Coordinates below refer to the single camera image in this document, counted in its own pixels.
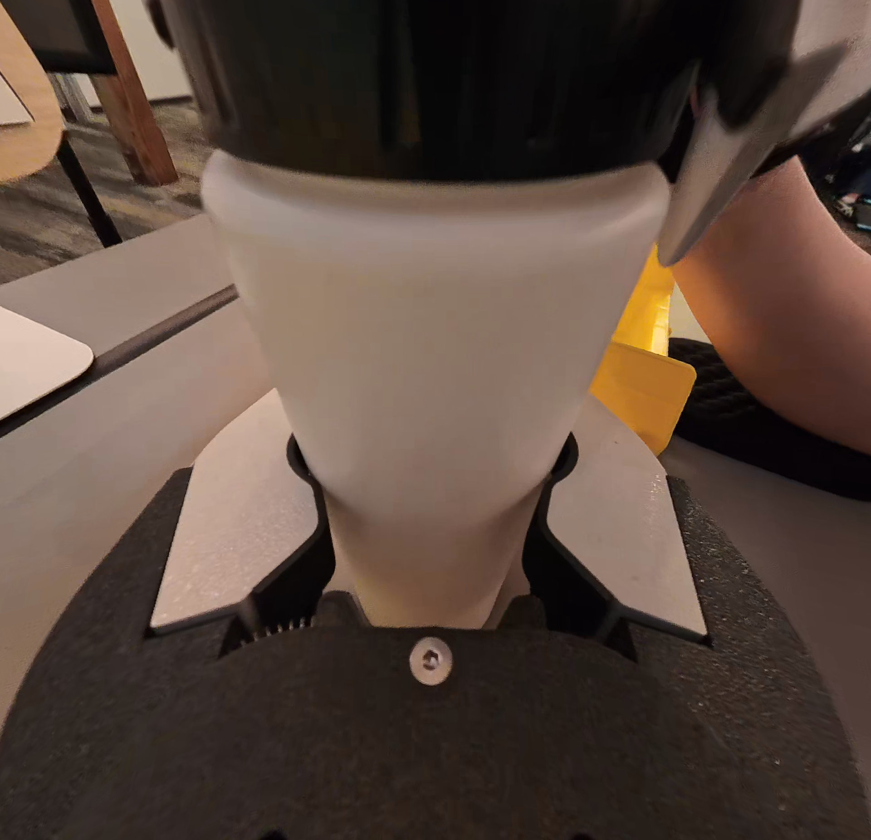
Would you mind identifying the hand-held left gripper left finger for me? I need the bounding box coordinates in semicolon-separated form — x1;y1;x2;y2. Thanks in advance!
150;394;337;634

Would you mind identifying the white plastic bottle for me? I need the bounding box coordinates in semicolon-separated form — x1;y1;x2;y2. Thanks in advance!
202;153;675;630

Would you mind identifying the black metal stand leg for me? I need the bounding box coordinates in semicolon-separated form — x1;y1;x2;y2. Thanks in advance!
55;133;123;249

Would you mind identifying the black bottle lid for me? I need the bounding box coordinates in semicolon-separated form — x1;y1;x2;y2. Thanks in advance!
143;0;817;188

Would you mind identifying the person's right forearm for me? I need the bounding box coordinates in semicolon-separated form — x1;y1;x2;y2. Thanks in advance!
674;160;871;453

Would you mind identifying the yellow plastic bin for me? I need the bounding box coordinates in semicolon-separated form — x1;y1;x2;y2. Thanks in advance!
588;249;698;456

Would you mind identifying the black textured pad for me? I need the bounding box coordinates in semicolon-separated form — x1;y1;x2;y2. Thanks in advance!
667;337;871;501

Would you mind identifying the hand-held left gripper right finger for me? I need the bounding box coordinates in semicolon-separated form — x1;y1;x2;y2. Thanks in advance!
524;398;709;640

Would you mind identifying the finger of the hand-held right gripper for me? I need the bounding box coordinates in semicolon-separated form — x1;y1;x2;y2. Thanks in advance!
658;0;871;267

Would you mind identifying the wooden furniture leg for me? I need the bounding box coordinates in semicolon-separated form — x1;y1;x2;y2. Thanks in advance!
75;0;181;188

